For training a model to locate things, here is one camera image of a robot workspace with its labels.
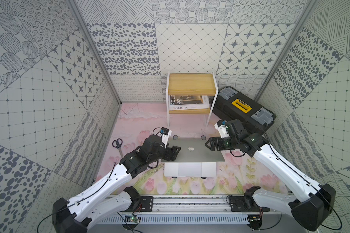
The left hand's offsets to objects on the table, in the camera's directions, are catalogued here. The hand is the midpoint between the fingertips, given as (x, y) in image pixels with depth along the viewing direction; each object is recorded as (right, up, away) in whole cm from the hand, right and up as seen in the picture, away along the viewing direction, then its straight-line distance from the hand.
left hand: (173, 142), depth 73 cm
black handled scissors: (-39, -5, +23) cm, 46 cm away
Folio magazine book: (+8, +22, +20) cm, 31 cm away
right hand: (+21, -2, +3) cm, 22 cm away
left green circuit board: (-21, -37, -3) cm, 43 cm away
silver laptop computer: (+11, -8, -3) cm, 14 cm away
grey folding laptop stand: (+17, +1, +12) cm, 21 cm away
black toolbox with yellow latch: (+38, +21, +24) cm, 50 cm away
